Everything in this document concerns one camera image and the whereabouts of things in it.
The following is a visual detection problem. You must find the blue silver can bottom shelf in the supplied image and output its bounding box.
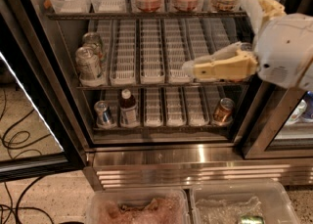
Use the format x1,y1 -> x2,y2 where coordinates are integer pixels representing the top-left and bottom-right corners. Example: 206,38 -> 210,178
94,101 -> 114,128

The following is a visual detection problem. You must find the red coke can middle shelf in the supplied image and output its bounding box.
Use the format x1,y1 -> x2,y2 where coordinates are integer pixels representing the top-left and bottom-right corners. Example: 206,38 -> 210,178
241,42 -> 252,51

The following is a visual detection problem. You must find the left clear plastic bin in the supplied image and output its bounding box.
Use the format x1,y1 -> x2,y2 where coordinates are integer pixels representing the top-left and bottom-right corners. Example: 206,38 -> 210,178
85,188 -> 190,224

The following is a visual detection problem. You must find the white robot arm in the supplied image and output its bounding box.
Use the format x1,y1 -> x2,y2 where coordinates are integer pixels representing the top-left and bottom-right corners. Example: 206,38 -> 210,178
182,0 -> 313,91

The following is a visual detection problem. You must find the clear plastic bin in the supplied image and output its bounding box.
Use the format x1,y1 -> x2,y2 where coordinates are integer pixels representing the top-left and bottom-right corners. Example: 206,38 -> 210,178
190,180 -> 300,224
85,188 -> 190,224

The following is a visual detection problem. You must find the green can in bin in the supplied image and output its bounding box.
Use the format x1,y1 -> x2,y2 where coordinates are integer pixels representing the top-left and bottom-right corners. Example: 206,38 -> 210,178
238,215 -> 265,224

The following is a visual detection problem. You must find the open glass fridge door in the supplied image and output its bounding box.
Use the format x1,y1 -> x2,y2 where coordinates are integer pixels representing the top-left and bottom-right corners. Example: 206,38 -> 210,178
0,0 -> 84,182

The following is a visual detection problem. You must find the rear silver can middle shelf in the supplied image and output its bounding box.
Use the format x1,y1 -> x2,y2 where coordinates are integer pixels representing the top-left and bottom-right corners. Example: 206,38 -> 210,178
82,32 -> 106,67

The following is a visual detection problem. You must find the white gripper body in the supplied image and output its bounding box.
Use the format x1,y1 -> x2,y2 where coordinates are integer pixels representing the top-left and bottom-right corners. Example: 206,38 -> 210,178
254,14 -> 313,89

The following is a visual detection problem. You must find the front silver can middle shelf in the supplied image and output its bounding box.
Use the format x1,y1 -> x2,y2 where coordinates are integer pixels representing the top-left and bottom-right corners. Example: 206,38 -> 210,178
75,47 -> 102,80

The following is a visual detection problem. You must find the stainless steel fridge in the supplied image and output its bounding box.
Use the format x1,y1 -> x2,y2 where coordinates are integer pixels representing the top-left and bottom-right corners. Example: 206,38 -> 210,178
0,0 -> 313,191

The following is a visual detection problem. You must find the orange can bottom shelf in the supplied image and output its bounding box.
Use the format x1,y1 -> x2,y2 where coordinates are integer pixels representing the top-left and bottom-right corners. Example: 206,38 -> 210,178
213,98 -> 235,124

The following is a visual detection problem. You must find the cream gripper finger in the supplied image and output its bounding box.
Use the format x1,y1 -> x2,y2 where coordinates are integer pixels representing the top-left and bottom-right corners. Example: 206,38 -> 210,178
182,42 -> 258,81
241,0 -> 286,34

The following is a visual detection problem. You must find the black floor cable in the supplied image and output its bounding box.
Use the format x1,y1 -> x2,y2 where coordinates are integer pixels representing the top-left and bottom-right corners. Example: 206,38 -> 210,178
0,87 -> 56,224

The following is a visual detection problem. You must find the right clear plastic bin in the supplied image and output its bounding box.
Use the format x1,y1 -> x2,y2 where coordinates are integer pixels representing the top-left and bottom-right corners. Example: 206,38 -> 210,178
190,180 -> 300,224

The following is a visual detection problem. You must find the brown bottle white cap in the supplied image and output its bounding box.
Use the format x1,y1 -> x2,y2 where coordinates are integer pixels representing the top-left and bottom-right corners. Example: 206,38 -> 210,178
119,89 -> 138,125

